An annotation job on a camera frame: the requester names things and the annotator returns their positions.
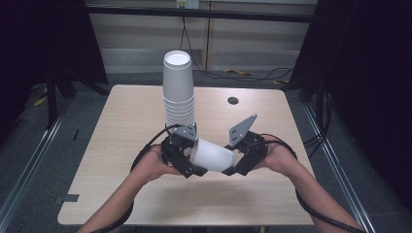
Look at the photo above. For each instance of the black table grommet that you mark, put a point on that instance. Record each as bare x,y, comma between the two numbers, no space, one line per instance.
233,100

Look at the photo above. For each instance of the small yellow floor tape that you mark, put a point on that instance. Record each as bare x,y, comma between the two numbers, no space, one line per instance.
278,82

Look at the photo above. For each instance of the single white paper cup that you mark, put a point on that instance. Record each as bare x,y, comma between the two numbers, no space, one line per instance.
212,156

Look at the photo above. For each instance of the yellow tape by stand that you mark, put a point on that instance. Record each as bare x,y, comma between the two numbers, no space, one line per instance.
40,100

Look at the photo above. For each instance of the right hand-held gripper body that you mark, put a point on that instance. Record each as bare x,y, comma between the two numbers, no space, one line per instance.
251,145

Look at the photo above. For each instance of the stack of white paper cups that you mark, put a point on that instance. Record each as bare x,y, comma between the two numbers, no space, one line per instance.
178,90

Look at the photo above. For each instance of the white wall socket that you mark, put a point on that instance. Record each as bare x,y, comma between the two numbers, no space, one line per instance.
188,3

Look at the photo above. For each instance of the black metal stand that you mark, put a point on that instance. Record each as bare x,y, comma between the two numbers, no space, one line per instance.
320,103
51,103

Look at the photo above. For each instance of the small black floor piece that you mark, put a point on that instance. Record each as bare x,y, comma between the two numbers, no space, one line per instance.
75,135

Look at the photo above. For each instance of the person's right hand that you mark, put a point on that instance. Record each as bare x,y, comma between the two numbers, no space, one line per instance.
275,155

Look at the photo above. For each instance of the black horizontal bar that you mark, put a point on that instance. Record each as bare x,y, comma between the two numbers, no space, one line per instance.
200,13

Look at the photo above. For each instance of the yellow floor tape strip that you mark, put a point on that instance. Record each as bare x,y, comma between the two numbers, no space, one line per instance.
238,71

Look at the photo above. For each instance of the person's left hand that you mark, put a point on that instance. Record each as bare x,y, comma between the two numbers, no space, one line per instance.
152,165

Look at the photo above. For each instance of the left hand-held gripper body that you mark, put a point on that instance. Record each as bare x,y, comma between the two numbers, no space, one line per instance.
176,152

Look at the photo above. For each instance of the black curtain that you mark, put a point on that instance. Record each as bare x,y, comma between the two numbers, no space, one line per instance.
39,48
369,81

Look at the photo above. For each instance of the aluminium floor rail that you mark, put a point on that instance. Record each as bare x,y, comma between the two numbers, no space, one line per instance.
29,168
343,181

